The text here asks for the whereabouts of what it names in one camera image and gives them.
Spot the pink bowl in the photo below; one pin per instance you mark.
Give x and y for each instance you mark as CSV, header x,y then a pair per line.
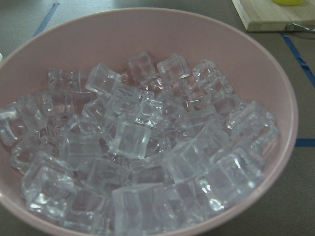
x,y
111,37

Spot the clear ice cubes pile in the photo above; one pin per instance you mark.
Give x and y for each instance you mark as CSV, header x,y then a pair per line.
x,y
157,148

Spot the wooden cutting board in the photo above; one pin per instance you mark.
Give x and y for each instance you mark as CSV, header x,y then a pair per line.
x,y
267,16

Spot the steel knife on board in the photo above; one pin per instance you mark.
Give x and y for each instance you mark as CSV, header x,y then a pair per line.
x,y
293,27

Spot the yellow lemon half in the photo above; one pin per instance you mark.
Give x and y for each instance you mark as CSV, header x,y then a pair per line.
x,y
288,2

